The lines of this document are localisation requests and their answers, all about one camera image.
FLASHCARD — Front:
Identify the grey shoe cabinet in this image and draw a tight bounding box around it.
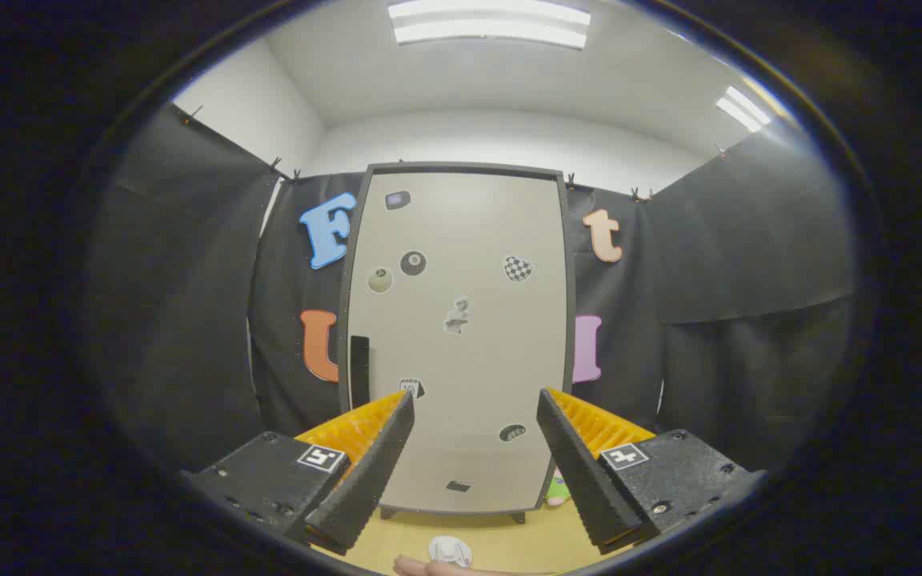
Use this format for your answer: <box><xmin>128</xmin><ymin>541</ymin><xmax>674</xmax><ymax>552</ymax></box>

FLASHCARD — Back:
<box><xmin>337</xmin><ymin>162</ymin><xmax>576</xmax><ymax>525</ymax></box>

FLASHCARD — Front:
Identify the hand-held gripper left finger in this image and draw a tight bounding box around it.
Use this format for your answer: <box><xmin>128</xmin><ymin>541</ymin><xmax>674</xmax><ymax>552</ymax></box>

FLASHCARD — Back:
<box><xmin>181</xmin><ymin>390</ymin><xmax>415</xmax><ymax>557</ymax></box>

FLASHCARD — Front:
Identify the long ceiling light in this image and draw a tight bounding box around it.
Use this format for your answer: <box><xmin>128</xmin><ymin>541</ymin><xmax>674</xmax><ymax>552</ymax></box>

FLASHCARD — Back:
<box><xmin>387</xmin><ymin>0</ymin><xmax>591</xmax><ymax>50</ymax></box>

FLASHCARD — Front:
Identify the black door handle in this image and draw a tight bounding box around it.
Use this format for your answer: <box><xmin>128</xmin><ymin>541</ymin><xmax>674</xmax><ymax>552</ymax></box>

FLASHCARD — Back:
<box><xmin>350</xmin><ymin>336</ymin><xmax>371</xmax><ymax>409</ymax></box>

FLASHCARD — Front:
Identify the white shoe red label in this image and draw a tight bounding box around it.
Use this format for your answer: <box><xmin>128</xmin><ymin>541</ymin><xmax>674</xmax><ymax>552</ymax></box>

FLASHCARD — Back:
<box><xmin>427</xmin><ymin>535</ymin><xmax>474</xmax><ymax>569</ymax></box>

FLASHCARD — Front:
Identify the beige shoe cabinet door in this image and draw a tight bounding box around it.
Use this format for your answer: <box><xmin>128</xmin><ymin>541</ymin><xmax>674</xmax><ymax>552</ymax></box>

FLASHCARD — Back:
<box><xmin>347</xmin><ymin>172</ymin><xmax>567</xmax><ymax>514</ymax></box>

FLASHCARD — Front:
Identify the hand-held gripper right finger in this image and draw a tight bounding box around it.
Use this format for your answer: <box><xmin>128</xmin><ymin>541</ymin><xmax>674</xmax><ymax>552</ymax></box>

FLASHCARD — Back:
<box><xmin>535</xmin><ymin>387</ymin><xmax>768</xmax><ymax>557</ymax></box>

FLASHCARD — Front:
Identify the small ceiling light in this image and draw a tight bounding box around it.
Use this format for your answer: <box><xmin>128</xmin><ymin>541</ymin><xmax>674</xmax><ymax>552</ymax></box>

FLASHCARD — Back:
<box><xmin>716</xmin><ymin>86</ymin><xmax>772</xmax><ymax>133</ymax></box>

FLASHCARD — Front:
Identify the black backdrop cloth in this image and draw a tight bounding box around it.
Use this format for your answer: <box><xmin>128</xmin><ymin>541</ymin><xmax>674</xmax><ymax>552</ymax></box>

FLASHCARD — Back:
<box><xmin>89</xmin><ymin>104</ymin><xmax>858</xmax><ymax>473</ymax></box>

